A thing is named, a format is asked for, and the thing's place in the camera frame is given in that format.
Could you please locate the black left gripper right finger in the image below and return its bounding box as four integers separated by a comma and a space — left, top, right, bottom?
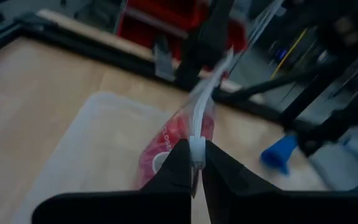
202, 139, 358, 224

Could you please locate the clear plastic container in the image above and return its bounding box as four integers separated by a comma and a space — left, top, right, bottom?
11, 91, 180, 224

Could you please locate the grey metal bracket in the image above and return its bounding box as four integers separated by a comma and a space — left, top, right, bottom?
152, 35, 177, 82

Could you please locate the black aluminium table frame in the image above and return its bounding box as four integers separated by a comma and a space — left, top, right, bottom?
0, 12, 295, 125

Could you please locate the clear zip bag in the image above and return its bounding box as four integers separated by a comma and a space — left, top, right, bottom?
134, 0, 287, 190

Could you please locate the pink bandage roll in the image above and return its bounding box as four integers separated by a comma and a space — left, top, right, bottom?
135, 111, 194, 190

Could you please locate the blue bandage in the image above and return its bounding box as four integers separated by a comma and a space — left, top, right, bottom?
259, 133, 300, 175

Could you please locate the red bandage roll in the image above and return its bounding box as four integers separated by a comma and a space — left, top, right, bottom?
201, 113, 216, 141

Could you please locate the yellow cable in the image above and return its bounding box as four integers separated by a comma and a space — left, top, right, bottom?
270, 28, 308, 79

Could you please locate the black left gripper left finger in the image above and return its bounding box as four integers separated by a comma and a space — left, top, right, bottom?
31, 139, 192, 224

